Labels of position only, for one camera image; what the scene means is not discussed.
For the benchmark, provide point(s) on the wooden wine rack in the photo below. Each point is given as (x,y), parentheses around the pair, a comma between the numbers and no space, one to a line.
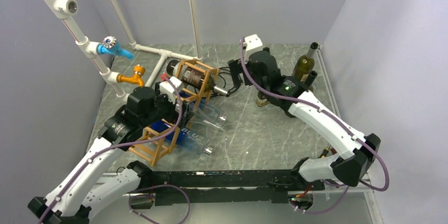
(151,145)

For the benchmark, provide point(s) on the blue plastic faucet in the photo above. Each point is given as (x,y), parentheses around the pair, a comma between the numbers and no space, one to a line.
(110,45)

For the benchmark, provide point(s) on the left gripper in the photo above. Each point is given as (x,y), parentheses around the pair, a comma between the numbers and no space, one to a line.
(185,117)

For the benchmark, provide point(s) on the orange plastic faucet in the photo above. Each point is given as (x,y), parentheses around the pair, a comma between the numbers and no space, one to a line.
(135,79)

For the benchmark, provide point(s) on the dark wine bottle front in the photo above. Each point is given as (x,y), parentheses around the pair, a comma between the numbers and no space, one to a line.
(196,74)

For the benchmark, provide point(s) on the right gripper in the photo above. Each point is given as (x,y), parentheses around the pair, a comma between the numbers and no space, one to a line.
(236,67)

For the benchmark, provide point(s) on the yellow black screwdriver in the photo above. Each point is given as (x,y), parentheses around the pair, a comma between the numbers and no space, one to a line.
(324,153)

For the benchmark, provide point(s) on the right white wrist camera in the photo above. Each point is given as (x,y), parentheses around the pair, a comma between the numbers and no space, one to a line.
(252,43)

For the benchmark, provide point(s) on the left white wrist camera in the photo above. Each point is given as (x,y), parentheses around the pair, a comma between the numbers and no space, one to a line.
(169,86)

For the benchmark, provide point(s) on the green wine bottle rear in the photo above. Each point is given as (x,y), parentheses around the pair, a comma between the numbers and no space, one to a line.
(305,63)

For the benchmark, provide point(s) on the tall blue square bottle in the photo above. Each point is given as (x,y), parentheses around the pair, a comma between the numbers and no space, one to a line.
(212,111)

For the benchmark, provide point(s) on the dark wine bottle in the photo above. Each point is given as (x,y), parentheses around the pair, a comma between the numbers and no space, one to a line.
(196,74)
(310,79)

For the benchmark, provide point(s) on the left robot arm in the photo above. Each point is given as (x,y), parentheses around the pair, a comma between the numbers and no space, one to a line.
(77,199)

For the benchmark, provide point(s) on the clear liquor bottle black cap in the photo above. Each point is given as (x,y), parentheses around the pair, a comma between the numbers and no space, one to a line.
(261,100)

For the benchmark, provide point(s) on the white PVC pipe frame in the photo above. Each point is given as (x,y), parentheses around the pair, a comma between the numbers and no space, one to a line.
(66,9)

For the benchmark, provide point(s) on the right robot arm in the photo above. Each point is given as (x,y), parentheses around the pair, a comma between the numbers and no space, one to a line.
(355,151)

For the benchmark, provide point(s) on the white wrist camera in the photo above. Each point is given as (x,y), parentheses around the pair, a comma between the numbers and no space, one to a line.
(252,43)
(169,86)

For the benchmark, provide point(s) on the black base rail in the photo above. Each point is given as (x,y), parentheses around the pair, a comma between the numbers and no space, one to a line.
(275,186)

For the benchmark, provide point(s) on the dark wine bottle right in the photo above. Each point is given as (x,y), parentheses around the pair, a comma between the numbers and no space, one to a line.
(310,79)

